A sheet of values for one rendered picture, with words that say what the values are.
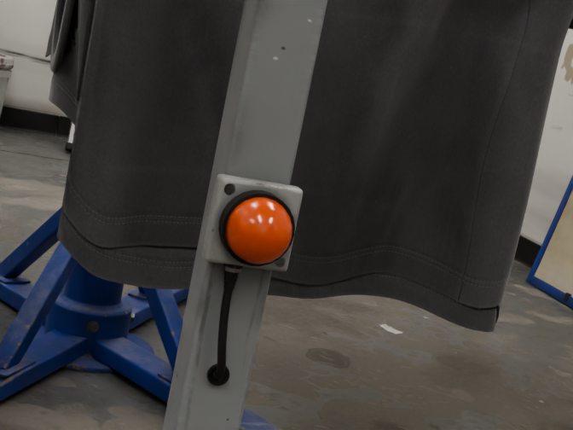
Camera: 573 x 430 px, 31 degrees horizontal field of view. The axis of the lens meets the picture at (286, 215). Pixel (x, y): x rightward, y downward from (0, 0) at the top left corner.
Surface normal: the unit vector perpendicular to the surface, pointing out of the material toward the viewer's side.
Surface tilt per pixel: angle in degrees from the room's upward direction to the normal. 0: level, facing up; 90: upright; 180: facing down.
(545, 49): 87
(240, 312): 90
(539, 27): 94
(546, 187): 90
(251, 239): 100
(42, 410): 0
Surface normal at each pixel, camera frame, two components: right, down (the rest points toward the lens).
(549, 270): -0.89, -0.33
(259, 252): -0.02, 0.63
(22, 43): 0.25, 0.22
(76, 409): 0.20, -0.97
